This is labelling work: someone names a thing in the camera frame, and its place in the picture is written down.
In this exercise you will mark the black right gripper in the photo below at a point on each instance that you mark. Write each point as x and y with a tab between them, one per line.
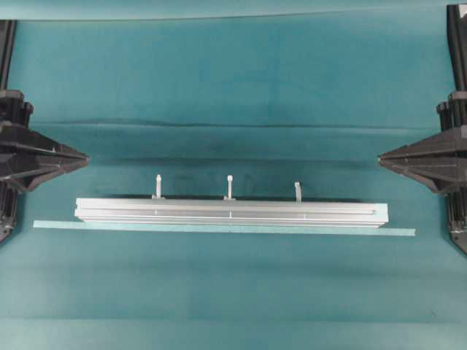
439	164

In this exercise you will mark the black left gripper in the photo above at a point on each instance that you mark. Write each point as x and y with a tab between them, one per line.
27	157

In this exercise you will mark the large aluminium extrusion rail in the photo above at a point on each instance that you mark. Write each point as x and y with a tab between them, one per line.
232	212

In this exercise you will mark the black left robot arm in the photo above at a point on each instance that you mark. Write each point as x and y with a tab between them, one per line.
16	111

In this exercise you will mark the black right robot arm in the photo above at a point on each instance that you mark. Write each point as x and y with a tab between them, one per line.
452	114

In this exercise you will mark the teal table cloth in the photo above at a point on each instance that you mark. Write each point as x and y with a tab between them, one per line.
270	100

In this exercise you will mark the long teal tape strip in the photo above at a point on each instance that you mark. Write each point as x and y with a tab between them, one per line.
243	229

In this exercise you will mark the left black frame post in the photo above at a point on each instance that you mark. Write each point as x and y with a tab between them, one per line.
7	39

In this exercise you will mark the black frame post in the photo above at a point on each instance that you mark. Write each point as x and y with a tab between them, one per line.
456	37
7	39

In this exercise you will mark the right black frame post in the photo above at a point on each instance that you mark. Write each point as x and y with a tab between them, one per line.
456	37

